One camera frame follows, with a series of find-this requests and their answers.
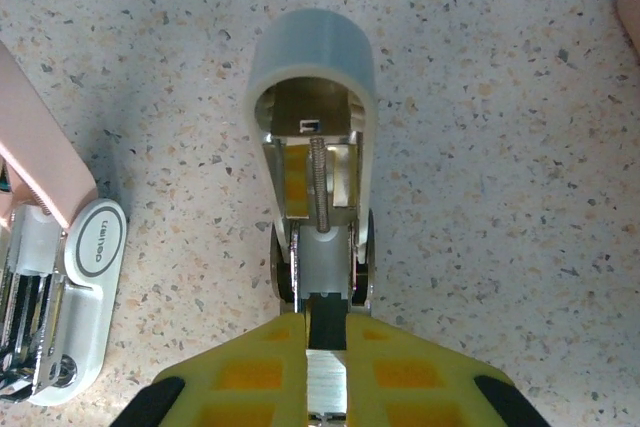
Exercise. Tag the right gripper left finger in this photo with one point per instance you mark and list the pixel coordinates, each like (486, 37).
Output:
(240, 377)

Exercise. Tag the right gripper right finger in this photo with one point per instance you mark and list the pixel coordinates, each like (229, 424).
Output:
(415, 377)

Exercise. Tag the dark staple strip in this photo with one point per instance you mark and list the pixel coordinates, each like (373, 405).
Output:
(326, 382)

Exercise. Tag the pink and white stapler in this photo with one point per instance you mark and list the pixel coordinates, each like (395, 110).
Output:
(92, 257)

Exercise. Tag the grey and white stapler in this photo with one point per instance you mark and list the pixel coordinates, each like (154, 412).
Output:
(315, 47)

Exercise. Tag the pink plastic tray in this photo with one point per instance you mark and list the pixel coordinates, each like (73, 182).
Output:
(631, 7)

